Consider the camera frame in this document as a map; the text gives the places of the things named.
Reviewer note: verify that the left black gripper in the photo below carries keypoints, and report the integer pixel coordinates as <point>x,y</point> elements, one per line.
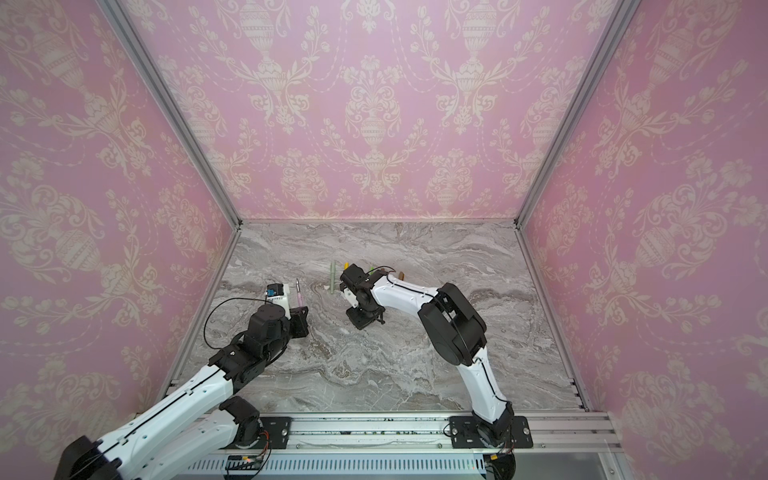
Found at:
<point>297,316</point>

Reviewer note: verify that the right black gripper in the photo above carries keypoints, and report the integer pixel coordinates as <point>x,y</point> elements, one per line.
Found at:
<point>365,316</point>

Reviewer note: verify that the light green fountain pen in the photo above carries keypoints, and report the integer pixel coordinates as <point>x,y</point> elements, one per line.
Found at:
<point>332,277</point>

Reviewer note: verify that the pink fountain pen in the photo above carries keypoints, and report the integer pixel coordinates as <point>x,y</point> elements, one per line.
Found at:
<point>299,297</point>

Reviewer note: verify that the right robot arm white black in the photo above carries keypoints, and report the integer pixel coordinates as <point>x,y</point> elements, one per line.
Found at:
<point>455,329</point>

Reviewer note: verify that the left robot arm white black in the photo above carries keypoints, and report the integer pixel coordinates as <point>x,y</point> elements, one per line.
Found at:
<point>203,415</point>

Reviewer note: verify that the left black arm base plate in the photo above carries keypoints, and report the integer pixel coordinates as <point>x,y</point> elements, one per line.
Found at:
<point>271,432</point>

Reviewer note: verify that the white vented cable duct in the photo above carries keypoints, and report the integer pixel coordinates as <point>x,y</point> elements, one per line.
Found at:
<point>448,465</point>

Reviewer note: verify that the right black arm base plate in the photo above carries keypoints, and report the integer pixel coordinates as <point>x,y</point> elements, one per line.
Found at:
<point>469,432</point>

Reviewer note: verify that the aluminium front rail frame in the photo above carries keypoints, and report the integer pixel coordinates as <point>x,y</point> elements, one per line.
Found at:
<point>567,445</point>

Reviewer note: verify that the left aluminium corner post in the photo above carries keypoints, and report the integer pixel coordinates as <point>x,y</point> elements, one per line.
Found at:
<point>148,69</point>

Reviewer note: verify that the aluminium corner post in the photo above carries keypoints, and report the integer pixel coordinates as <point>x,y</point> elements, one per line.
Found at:
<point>615,29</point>
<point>148,69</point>

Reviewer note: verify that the right aluminium corner post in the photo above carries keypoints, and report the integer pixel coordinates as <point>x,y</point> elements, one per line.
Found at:
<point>615,29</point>

